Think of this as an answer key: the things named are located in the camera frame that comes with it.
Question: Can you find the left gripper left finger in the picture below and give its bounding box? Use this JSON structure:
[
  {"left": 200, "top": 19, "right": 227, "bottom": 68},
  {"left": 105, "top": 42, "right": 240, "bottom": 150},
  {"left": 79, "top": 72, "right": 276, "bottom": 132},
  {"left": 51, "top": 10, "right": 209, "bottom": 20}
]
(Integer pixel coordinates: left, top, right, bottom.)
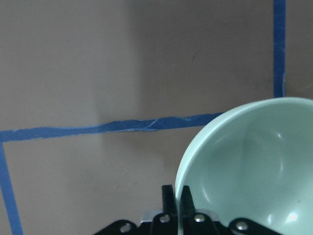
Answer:
[{"left": 96, "top": 185, "right": 178, "bottom": 235}]

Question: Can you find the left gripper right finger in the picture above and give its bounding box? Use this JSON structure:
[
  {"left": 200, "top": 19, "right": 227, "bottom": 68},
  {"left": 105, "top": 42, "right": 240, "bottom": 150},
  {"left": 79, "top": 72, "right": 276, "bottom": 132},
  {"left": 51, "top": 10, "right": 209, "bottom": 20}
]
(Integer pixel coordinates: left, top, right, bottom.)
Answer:
[{"left": 182, "top": 186, "right": 279, "bottom": 235}]

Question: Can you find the green bowl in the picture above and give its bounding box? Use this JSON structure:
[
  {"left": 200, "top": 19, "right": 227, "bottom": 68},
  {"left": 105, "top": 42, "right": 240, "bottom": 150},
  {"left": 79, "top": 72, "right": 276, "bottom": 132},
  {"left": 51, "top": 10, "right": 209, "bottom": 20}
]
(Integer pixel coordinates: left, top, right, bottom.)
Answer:
[{"left": 175, "top": 97, "right": 313, "bottom": 235}]

